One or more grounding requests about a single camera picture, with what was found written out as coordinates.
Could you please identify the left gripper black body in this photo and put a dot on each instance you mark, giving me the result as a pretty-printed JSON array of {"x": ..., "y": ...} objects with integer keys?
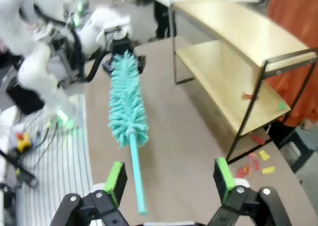
[{"x": 135, "y": 57}]

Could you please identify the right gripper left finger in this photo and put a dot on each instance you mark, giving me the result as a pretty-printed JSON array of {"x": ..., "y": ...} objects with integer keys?
[{"x": 116, "y": 186}]

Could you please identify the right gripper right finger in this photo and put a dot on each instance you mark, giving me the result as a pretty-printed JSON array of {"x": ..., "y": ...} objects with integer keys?
[{"x": 224, "y": 183}]

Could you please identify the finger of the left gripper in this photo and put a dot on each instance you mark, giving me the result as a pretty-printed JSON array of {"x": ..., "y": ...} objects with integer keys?
[
  {"x": 141, "y": 64},
  {"x": 107, "y": 67}
]

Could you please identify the teal microfiber duster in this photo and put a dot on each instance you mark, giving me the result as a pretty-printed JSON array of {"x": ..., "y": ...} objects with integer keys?
[{"x": 128, "y": 99}]

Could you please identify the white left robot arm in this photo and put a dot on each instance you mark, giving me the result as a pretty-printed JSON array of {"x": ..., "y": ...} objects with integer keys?
[{"x": 34, "y": 69}]

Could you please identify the person left hand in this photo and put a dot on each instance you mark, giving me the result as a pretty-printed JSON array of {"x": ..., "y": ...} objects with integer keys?
[{"x": 309, "y": 124}]

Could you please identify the red paper scrap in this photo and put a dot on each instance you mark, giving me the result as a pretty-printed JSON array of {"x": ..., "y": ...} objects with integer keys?
[
  {"x": 249, "y": 96},
  {"x": 242, "y": 172},
  {"x": 258, "y": 139},
  {"x": 256, "y": 164}
]

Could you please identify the pink paper scrap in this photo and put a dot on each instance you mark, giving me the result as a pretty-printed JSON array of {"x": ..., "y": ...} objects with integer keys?
[{"x": 251, "y": 157}]

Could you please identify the yellow paper scrap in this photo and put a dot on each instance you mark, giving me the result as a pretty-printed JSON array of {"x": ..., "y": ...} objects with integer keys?
[
  {"x": 264, "y": 155},
  {"x": 268, "y": 170}
]

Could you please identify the person in black clothes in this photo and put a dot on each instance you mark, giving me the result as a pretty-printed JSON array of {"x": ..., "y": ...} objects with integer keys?
[{"x": 162, "y": 20}]

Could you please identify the grey striped mat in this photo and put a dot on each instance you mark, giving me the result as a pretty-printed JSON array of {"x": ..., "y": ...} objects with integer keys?
[{"x": 64, "y": 173}]

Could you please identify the green paper scrap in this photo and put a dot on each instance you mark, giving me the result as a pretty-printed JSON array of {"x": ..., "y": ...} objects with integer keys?
[{"x": 281, "y": 106}]

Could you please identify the yellow emergency stop button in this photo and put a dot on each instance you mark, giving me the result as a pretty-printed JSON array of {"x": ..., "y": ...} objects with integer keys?
[{"x": 23, "y": 142}]

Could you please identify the white control box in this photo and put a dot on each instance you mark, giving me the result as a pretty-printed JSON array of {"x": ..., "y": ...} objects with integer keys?
[{"x": 7, "y": 123}]

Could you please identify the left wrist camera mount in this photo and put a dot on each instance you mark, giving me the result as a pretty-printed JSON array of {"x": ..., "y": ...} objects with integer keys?
[{"x": 121, "y": 45}]

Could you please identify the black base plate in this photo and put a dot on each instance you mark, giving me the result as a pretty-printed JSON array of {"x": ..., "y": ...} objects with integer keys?
[{"x": 24, "y": 101}]

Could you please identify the wooden two-tier shelf black frame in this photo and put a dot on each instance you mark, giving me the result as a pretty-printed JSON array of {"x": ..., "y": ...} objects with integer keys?
[{"x": 236, "y": 32}]

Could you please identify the black metal bracket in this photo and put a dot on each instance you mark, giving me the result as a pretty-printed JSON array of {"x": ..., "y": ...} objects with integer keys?
[{"x": 17, "y": 167}]

